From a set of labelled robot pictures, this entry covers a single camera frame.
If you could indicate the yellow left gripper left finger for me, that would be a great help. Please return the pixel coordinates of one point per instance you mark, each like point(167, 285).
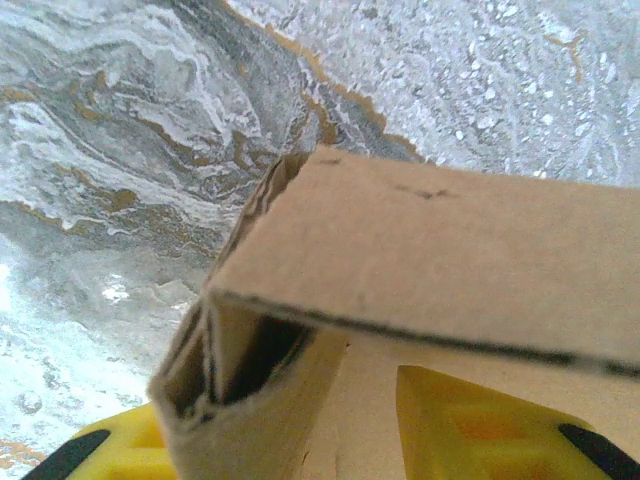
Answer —
point(130, 450)

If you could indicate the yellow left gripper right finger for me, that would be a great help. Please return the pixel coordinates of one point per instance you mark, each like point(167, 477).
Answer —
point(475, 440)

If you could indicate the brown cardboard box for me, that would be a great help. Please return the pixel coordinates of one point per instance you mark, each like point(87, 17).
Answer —
point(400, 250)

